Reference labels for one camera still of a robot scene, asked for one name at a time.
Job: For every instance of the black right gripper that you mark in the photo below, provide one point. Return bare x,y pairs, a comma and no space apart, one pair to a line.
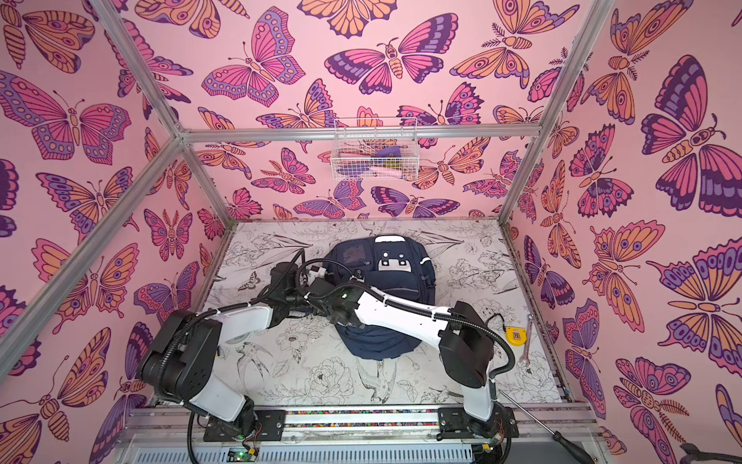
321,292

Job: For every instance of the navy blue student backpack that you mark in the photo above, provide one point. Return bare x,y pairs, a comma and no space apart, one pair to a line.
397,265

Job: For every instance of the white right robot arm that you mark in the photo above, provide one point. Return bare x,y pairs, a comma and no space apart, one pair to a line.
472,354

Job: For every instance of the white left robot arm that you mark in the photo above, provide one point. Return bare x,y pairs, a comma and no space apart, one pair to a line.
179,364

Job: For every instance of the small green circuit board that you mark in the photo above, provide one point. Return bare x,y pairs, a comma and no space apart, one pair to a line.
242,455

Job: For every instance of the yellow tape measure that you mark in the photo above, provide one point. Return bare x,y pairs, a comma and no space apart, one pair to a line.
515,336

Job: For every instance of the silver wrench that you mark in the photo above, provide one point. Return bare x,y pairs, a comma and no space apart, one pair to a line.
524,360

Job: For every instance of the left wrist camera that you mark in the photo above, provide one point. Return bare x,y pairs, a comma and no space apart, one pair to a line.
321,273

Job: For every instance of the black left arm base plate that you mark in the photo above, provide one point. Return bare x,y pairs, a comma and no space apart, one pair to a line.
259,425

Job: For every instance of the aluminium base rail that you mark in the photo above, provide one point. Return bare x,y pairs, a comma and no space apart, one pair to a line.
393,434

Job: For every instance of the white wire wall basket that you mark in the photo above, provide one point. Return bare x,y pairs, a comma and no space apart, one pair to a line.
375,148

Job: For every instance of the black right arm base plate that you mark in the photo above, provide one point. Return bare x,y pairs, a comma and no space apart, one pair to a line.
455,423

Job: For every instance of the black screwdriver handle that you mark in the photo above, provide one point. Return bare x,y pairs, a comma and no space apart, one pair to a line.
575,451

